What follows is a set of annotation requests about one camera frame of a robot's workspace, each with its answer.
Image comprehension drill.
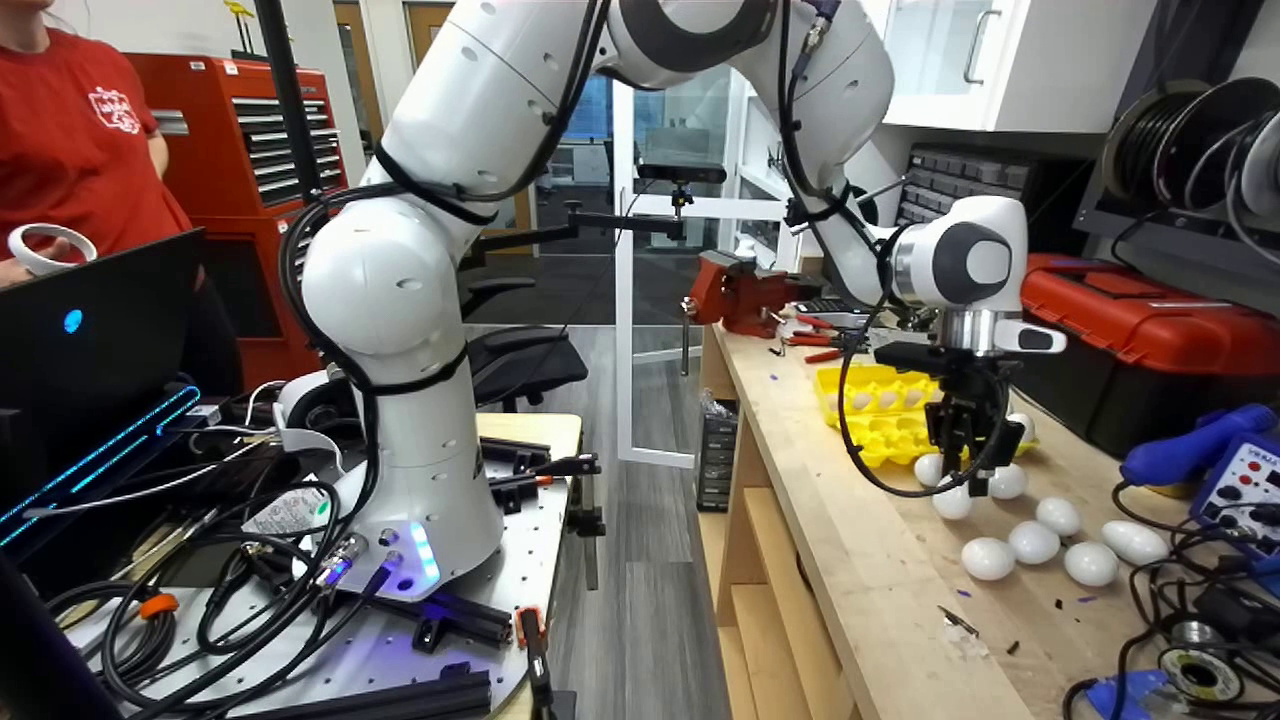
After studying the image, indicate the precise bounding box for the black bench cable tangle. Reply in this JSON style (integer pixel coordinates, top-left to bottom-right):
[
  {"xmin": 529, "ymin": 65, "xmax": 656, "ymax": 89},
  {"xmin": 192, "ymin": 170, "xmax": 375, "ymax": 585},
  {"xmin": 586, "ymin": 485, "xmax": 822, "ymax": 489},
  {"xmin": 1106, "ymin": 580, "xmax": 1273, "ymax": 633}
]
[{"xmin": 1060, "ymin": 477, "xmax": 1280, "ymax": 720}]

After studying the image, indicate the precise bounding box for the large black drawer cabinet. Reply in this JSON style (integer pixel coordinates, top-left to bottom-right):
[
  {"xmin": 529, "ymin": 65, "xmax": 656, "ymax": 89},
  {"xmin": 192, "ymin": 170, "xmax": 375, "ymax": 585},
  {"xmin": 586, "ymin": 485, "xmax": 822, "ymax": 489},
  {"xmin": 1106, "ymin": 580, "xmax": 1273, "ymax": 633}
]
[{"xmin": 894, "ymin": 141, "xmax": 1039, "ymax": 228}]

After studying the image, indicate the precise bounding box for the red and black toolbox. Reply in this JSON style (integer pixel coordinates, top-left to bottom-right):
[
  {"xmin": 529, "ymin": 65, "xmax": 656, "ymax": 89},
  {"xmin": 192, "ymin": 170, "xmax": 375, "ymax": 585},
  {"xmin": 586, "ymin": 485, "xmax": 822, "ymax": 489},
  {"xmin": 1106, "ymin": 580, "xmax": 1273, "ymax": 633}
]
[{"xmin": 1014, "ymin": 250, "xmax": 1280, "ymax": 418}]

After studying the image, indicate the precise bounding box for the black clamp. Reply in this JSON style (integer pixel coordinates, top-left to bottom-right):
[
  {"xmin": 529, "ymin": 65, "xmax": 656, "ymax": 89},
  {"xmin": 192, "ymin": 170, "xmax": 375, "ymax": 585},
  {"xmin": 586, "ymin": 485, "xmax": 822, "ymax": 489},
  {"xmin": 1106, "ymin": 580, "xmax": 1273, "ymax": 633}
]
[{"xmin": 475, "ymin": 434, "xmax": 604, "ymax": 518}]

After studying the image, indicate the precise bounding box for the blue soldering station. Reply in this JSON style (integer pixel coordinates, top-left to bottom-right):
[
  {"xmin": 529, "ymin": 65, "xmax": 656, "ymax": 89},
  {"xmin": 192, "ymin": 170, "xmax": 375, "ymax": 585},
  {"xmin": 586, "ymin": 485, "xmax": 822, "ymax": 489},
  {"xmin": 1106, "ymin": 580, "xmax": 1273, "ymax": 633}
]
[{"xmin": 1189, "ymin": 434, "xmax": 1280, "ymax": 552}]

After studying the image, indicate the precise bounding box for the black laptop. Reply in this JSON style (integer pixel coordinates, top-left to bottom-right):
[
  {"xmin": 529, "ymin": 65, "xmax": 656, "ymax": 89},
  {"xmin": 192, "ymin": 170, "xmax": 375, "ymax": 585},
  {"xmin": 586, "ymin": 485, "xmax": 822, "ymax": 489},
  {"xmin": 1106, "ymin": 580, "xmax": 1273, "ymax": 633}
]
[{"xmin": 0, "ymin": 228, "xmax": 247, "ymax": 541}]

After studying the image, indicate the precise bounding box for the red bench vise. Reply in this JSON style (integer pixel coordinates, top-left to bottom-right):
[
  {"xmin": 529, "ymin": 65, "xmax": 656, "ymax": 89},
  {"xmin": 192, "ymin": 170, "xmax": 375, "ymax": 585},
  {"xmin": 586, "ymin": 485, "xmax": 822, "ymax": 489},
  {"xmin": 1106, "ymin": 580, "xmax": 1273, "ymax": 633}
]
[{"xmin": 684, "ymin": 249, "xmax": 807, "ymax": 338}]

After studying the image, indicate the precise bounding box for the black office chair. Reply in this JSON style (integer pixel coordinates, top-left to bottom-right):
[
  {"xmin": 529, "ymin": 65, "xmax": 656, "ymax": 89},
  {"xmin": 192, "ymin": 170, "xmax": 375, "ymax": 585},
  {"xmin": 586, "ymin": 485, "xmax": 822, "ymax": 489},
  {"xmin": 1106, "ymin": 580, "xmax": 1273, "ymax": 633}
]
[{"xmin": 454, "ymin": 267, "xmax": 591, "ymax": 412}]

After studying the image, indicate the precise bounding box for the black aluminium bar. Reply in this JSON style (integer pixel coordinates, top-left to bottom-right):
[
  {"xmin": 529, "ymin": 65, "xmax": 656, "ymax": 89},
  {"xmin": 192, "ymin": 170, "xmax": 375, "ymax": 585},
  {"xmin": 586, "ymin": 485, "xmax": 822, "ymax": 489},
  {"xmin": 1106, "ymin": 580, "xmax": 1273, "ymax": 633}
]
[{"xmin": 247, "ymin": 658, "xmax": 498, "ymax": 720}]

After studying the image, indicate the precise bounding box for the yellow plastic egg tray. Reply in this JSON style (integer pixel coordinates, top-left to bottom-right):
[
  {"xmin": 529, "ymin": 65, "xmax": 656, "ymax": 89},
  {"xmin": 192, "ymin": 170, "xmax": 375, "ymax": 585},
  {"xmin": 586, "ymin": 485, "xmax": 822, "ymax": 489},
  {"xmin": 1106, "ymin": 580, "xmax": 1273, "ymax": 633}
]
[{"xmin": 811, "ymin": 359, "xmax": 955, "ymax": 477}]

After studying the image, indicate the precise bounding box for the black wire spool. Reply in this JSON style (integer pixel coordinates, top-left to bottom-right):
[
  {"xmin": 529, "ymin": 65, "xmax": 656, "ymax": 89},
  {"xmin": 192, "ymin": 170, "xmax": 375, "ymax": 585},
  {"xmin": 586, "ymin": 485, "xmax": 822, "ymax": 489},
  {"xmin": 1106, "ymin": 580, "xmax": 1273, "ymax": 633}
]
[{"xmin": 1104, "ymin": 71, "xmax": 1280, "ymax": 233}]

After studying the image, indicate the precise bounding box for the white wall cabinet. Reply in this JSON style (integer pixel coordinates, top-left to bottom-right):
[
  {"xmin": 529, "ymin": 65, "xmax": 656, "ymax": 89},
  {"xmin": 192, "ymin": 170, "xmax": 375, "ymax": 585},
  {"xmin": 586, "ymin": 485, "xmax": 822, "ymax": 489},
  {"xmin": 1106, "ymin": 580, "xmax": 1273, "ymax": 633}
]
[{"xmin": 876, "ymin": 0, "xmax": 1163, "ymax": 141}]

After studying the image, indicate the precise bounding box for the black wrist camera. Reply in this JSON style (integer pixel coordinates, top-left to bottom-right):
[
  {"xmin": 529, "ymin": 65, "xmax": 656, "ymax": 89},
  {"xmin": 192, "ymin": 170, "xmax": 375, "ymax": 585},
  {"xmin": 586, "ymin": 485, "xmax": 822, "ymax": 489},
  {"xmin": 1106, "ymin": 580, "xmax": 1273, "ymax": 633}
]
[{"xmin": 866, "ymin": 338, "xmax": 951, "ymax": 381}]

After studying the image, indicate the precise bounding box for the red tool chest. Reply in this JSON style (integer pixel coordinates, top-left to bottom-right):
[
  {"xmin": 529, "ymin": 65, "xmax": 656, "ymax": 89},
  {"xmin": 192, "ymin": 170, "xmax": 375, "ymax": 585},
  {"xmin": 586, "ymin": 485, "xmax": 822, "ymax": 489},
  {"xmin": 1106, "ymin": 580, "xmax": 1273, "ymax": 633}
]
[{"xmin": 124, "ymin": 51, "xmax": 351, "ymax": 391}]

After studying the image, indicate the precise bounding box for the black vertical stand post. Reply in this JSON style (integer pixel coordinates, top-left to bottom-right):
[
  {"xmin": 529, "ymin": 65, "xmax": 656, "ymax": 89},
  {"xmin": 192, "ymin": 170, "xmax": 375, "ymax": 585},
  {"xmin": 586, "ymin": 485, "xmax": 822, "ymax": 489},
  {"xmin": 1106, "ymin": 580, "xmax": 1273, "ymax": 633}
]
[{"xmin": 247, "ymin": 0, "xmax": 333, "ymax": 208}]

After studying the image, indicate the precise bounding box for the person in red shirt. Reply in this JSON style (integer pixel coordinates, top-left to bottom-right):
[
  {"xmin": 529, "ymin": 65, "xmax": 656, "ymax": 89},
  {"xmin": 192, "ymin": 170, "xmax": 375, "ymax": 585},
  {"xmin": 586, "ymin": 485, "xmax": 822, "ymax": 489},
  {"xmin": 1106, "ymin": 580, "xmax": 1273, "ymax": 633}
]
[{"xmin": 0, "ymin": 0, "xmax": 199, "ymax": 297}]

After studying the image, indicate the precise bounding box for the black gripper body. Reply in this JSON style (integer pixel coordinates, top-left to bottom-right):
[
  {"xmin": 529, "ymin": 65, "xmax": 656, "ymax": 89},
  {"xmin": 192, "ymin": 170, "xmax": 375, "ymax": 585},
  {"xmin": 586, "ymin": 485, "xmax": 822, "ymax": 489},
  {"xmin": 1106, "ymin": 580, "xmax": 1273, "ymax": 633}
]
[{"xmin": 914, "ymin": 347, "xmax": 1012, "ymax": 434}]

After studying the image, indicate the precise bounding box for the white ring controller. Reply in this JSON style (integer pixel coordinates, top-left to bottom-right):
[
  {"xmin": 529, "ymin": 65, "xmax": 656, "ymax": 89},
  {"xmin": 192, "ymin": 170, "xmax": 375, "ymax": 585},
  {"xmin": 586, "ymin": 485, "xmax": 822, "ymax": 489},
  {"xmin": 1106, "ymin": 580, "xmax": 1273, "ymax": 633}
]
[{"xmin": 4, "ymin": 221, "xmax": 103, "ymax": 283}]

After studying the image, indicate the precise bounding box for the black table cable tangle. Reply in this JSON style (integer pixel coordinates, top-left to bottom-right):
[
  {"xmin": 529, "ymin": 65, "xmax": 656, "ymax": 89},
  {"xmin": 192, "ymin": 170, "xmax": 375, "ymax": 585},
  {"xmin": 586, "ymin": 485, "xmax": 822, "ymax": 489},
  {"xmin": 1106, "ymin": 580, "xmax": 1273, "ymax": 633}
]
[{"xmin": 45, "ymin": 396, "xmax": 412, "ymax": 720}]

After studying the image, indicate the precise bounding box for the blue tool handle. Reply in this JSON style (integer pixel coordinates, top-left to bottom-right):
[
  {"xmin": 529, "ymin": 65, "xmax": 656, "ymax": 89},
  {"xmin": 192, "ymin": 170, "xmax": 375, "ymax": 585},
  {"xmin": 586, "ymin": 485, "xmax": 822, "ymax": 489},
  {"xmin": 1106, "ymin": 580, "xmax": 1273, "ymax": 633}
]
[{"xmin": 1115, "ymin": 401, "xmax": 1280, "ymax": 490}]

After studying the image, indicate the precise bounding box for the metal robot mounting table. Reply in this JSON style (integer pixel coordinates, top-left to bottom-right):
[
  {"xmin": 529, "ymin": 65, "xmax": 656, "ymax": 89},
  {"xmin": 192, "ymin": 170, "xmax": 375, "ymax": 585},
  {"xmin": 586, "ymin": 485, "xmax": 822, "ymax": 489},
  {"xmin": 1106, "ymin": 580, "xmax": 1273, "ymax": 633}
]
[{"xmin": 56, "ymin": 409, "xmax": 591, "ymax": 720}]

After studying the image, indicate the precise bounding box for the black horizontal stand rod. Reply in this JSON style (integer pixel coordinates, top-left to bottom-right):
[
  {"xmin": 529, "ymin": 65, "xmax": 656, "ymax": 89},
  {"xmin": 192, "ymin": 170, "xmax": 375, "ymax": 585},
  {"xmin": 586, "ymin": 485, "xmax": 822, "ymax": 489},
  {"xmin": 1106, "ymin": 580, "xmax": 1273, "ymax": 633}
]
[{"xmin": 454, "ymin": 188, "xmax": 698, "ymax": 261}]

